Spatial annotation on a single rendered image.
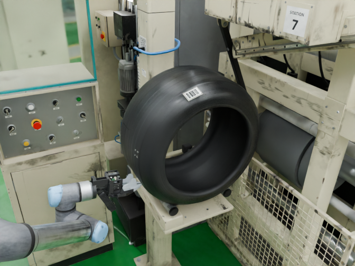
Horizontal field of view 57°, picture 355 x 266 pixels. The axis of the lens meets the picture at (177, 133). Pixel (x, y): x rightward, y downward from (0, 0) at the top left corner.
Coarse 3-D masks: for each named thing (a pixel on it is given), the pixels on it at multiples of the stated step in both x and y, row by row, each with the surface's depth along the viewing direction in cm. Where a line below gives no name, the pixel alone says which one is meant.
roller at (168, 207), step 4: (160, 200) 147; (164, 204) 144; (168, 204) 142; (172, 204) 142; (168, 208) 141; (172, 208) 140; (176, 208) 141; (168, 212) 141; (172, 212) 141; (176, 212) 142
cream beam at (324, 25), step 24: (216, 0) 135; (240, 0) 122; (264, 0) 111; (288, 0) 102; (312, 0) 95; (336, 0) 96; (240, 24) 125; (264, 24) 114; (312, 24) 96; (336, 24) 101
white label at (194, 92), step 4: (196, 88) 118; (184, 92) 117; (188, 92) 117; (192, 92) 117; (196, 92) 117; (200, 92) 116; (188, 96) 116; (192, 96) 116; (196, 96) 116; (188, 100) 115
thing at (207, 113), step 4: (204, 112) 190; (208, 112) 187; (204, 116) 190; (208, 116) 191; (204, 120) 191; (208, 120) 193; (204, 124) 193; (208, 124) 190; (204, 128) 194; (204, 132) 195
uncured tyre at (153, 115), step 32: (160, 96) 120; (224, 96) 122; (128, 128) 128; (160, 128) 116; (224, 128) 164; (256, 128) 138; (128, 160) 134; (160, 160) 121; (192, 160) 166; (224, 160) 160; (160, 192) 129; (192, 192) 139
